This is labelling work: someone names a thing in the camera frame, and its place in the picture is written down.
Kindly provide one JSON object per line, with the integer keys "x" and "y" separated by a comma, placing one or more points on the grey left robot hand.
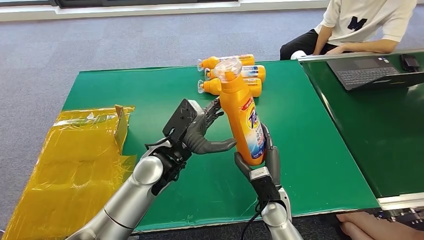
{"x": 198, "y": 145}

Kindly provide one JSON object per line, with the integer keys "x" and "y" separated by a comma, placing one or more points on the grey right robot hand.
{"x": 275, "y": 165}

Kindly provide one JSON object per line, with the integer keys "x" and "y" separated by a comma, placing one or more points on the person's left hand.
{"x": 335, "y": 50}

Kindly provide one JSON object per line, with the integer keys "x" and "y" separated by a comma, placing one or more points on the orange detergent bottle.
{"x": 256, "y": 73}
{"x": 212, "y": 62}
{"x": 212, "y": 86}
{"x": 236, "y": 112}

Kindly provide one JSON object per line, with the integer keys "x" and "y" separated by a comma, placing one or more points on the person's left forearm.
{"x": 371, "y": 47}

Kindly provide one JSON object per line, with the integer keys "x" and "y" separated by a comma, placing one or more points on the person's right forearm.
{"x": 322, "y": 39}

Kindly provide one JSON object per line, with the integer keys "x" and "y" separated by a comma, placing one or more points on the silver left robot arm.
{"x": 132, "y": 198}

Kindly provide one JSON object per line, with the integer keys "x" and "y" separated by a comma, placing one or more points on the white shoe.
{"x": 298, "y": 55}

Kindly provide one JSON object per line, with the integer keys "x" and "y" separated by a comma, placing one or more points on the dark grey laptop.
{"x": 364, "y": 74}

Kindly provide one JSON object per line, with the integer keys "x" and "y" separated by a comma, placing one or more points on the green table mat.
{"x": 314, "y": 149}

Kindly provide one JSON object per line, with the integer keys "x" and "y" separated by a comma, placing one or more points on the black power adapter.
{"x": 410, "y": 62}

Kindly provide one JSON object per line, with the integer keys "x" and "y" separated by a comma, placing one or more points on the brown cardboard piece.
{"x": 122, "y": 129}

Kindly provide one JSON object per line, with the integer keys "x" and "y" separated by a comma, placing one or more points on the person's bare limb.
{"x": 371, "y": 227}

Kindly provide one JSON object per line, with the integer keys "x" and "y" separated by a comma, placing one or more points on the yellow plastic sheet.
{"x": 66, "y": 172}

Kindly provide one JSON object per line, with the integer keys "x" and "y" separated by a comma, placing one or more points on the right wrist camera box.
{"x": 265, "y": 187}

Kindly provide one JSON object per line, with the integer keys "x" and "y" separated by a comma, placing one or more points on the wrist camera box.
{"x": 265, "y": 187}
{"x": 180, "y": 121}

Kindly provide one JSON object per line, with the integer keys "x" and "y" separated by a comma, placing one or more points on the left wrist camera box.
{"x": 180, "y": 121}

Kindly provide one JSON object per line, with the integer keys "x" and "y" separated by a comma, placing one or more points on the green table with white frame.
{"x": 381, "y": 132}

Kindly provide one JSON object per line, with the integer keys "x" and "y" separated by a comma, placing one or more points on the black machine frame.
{"x": 404, "y": 215}

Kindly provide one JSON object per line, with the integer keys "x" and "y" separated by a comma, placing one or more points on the dark window frame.
{"x": 132, "y": 2}

